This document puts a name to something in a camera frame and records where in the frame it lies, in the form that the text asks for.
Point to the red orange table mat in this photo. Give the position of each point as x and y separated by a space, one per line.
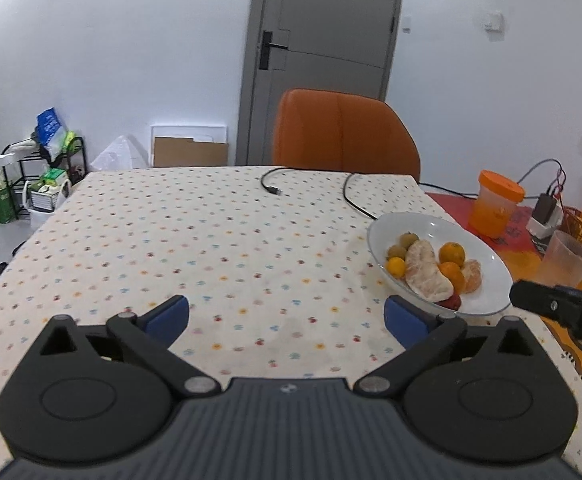
456 207

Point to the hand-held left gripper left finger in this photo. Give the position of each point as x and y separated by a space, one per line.
168 317

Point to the translucent plastic cup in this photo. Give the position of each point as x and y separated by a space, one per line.
563 260

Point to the brown kiwi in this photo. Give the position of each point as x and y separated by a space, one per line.
410 240
396 252

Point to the dark power adapter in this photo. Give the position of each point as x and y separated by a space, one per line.
547 207

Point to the orange lidded jar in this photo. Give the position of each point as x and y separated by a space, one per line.
493 210

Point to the white bucket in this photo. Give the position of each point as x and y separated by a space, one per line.
43 212

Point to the grey door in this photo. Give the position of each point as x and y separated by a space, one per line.
331 15

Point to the peeled mandarin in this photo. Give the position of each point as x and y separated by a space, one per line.
473 276

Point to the small red cherry tomato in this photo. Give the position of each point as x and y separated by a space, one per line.
451 302

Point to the clear plastic bag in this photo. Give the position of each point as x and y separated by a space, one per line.
118 157

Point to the white plate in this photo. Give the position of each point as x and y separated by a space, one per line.
421 224

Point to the cardboard box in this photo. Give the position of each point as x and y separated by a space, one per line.
191 152

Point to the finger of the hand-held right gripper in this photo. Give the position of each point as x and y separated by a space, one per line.
536 297

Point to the black metal rack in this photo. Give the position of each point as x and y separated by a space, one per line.
82 155

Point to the blue plastic bag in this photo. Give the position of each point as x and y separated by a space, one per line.
48 127

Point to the green carton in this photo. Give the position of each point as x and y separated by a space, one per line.
2 202

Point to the green and white box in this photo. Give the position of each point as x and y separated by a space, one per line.
53 177

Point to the small white wall switch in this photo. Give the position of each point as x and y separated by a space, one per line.
407 23

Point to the green and white bag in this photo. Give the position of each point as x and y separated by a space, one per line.
65 144

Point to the small orange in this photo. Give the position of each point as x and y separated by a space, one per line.
396 267
453 275
452 252

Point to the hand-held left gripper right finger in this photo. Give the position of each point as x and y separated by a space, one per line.
403 322

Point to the orange chair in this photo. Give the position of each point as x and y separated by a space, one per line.
341 135

